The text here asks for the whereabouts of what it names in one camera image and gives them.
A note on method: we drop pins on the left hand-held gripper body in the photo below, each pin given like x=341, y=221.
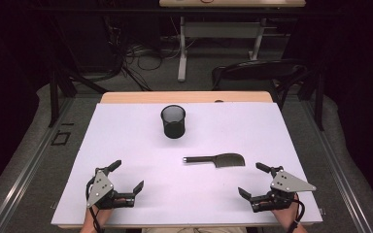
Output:
x=99, y=189

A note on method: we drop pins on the black metal stand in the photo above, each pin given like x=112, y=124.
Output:
x=319, y=97
x=60, y=81

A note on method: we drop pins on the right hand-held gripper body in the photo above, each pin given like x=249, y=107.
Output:
x=288, y=184

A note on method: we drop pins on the person's left hand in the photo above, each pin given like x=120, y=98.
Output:
x=102, y=213

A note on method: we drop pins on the black mesh pen cup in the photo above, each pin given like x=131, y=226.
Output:
x=173, y=126

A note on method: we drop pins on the aluminium floor rail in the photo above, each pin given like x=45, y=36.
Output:
x=336, y=168
x=29, y=168

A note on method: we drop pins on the white table cover sheet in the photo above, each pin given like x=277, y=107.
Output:
x=181, y=194

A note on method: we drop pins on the person's right hand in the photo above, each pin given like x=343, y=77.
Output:
x=288, y=214

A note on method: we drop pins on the black chair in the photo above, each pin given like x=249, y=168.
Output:
x=255, y=73

